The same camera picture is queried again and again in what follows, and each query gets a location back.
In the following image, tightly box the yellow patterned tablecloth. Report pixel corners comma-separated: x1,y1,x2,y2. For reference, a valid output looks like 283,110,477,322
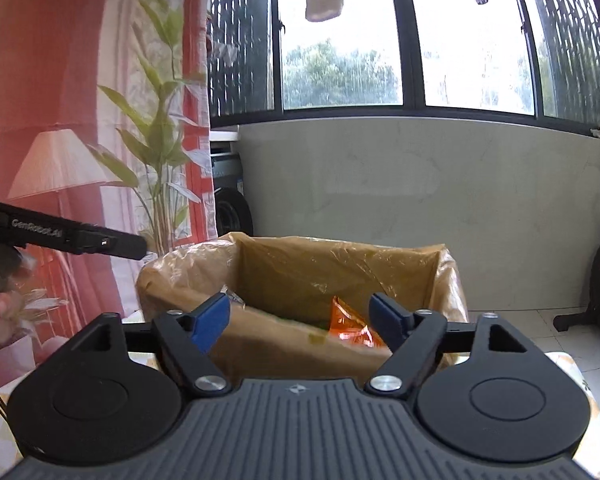
0,310,600,480

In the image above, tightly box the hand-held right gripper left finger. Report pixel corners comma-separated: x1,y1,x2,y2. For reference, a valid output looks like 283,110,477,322
69,292,233,397

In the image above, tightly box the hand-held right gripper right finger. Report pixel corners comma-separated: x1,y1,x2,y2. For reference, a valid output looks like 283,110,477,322
365,292,532,397

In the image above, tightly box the clear plastic packet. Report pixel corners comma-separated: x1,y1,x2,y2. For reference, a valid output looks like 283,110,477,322
219,285,246,311

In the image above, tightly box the grey washing machine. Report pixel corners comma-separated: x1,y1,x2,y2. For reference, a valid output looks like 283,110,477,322
210,150,254,238

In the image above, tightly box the black framed window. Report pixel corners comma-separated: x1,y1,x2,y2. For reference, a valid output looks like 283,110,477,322
207,0,600,135

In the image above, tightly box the orange snack packet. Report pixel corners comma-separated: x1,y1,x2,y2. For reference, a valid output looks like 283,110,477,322
328,296,387,350

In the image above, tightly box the cardboard box with plastic liner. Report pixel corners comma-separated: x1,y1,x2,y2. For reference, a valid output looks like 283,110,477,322
136,231,470,381

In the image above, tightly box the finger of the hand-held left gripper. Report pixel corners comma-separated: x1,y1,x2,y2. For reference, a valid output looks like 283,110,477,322
76,225,149,262

